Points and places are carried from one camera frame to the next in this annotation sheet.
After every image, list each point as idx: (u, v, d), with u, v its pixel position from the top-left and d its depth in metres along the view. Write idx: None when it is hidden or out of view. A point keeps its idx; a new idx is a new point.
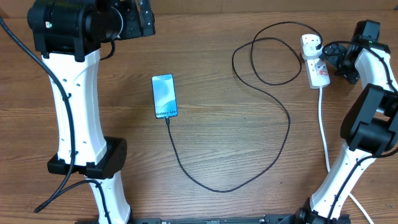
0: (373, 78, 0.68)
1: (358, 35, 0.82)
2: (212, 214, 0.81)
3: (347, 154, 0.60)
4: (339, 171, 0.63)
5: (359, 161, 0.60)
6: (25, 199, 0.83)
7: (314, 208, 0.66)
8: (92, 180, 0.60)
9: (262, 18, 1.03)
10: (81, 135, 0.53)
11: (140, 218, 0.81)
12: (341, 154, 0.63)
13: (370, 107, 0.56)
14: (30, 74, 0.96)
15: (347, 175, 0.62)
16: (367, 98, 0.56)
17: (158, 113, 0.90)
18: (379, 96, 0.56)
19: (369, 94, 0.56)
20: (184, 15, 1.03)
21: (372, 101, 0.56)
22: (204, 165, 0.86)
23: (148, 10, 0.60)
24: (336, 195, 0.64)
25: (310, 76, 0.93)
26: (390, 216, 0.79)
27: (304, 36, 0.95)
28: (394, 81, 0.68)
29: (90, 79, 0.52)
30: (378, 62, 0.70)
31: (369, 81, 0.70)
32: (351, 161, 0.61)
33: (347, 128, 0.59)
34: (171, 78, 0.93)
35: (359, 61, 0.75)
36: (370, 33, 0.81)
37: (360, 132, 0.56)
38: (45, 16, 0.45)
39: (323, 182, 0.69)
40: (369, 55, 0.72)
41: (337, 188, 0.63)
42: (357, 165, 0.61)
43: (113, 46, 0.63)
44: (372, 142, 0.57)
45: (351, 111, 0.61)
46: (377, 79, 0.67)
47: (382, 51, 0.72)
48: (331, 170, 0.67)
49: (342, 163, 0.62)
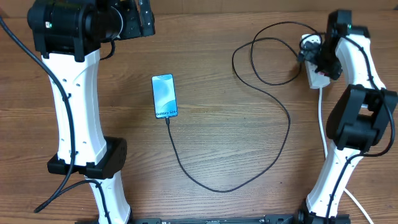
0: (354, 75, 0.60)
1: (333, 24, 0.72)
2: (212, 214, 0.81)
3: (337, 154, 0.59)
4: (331, 170, 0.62)
5: (348, 158, 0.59)
6: (25, 199, 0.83)
7: (311, 209, 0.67)
8: (92, 180, 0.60)
9: (262, 18, 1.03)
10: (81, 135, 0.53)
11: (140, 218, 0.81)
12: (331, 154, 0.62)
13: (353, 107, 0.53)
14: (30, 74, 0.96)
15: (340, 174, 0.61)
16: (349, 98, 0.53)
17: (158, 113, 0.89)
18: (361, 97, 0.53)
19: (352, 94, 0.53)
20: (184, 15, 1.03)
21: (355, 102, 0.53)
22: (204, 165, 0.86)
23: (148, 10, 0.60)
24: (330, 195, 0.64)
25: (310, 77, 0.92)
26: (390, 216, 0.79)
27: (304, 36, 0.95)
28: (375, 78, 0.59)
29: (90, 79, 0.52)
30: (358, 55, 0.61)
31: (349, 80, 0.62)
32: (341, 160, 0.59)
33: (333, 127, 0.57)
34: (171, 78, 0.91)
35: (341, 53, 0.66)
36: (345, 21, 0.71)
37: (346, 133, 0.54)
38: (45, 17, 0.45)
39: (318, 180, 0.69)
40: (348, 46, 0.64)
41: (331, 187, 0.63)
42: (347, 163, 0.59)
43: (113, 46, 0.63)
44: (359, 139, 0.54)
45: (335, 109, 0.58)
46: (357, 77, 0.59)
47: (362, 40, 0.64)
48: (323, 167, 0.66)
49: (334, 162, 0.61)
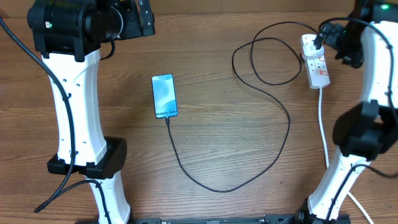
0: (370, 79, 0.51)
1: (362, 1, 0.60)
2: (212, 214, 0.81)
3: (342, 160, 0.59)
4: (335, 176, 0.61)
5: (353, 166, 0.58)
6: (25, 199, 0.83)
7: (312, 211, 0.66)
8: (92, 180, 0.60)
9: (262, 18, 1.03)
10: (81, 135, 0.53)
11: (139, 218, 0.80)
12: (336, 160, 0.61)
13: (364, 125, 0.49)
14: (30, 74, 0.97)
15: (343, 180, 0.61)
16: (361, 117, 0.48)
17: (158, 113, 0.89)
18: (374, 117, 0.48)
19: (364, 114, 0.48)
20: (184, 15, 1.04)
21: (367, 121, 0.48)
22: (204, 164, 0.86)
23: (148, 10, 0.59)
24: (333, 199, 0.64)
25: (310, 76, 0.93)
26: (391, 216, 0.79)
27: (304, 36, 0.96)
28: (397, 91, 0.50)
29: (90, 79, 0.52)
30: (383, 55, 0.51)
31: (365, 80, 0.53)
32: (345, 167, 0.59)
33: (342, 132, 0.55)
34: (171, 78, 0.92)
35: (365, 39, 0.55)
36: None
37: (353, 142, 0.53)
38: (45, 17, 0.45)
39: (320, 182, 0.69)
40: (375, 38, 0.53)
41: (334, 191, 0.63)
42: (352, 170, 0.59)
43: (113, 46, 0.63)
44: (366, 148, 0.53)
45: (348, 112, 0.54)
46: (374, 84, 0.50)
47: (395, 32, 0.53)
48: (326, 171, 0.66)
49: (337, 168, 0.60)
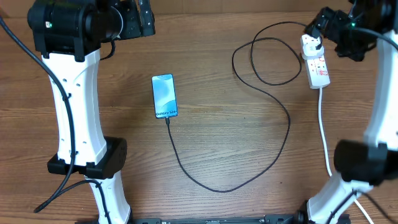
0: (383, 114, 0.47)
1: None
2: (212, 214, 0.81)
3: (343, 183, 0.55)
4: (336, 195, 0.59)
5: (354, 190, 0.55)
6: (25, 199, 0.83)
7: (312, 218, 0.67)
8: (92, 180, 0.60)
9: (262, 18, 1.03)
10: (81, 135, 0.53)
11: (139, 218, 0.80)
12: (337, 180, 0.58)
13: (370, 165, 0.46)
14: (30, 74, 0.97)
15: (344, 199, 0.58)
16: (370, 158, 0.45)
17: (158, 113, 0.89)
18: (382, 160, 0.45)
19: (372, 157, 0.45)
20: (184, 15, 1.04)
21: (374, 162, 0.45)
22: (204, 164, 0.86)
23: (148, 10, 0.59)
24: (332, 212, 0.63)
25: (310, 76, 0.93)
26: (390, 216, 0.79)
27: (304, 36, 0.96)
28: None
29: (90, 79, 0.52)
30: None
31: (377, 107, 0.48)
32: (346, 190, 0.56)
33: (344, 161, 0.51)
34: (171, 78, 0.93)
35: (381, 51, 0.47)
36: None
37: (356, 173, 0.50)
38: (45, 17, 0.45)
39: (321, 190, 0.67)
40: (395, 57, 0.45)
41: (334, 207, 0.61)
42: (353, 193, 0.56)
43: (113, 46, 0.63)
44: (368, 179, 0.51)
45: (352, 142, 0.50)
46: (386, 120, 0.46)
47: None
48: (329, 182, 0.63)
49: (339, 189, 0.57)
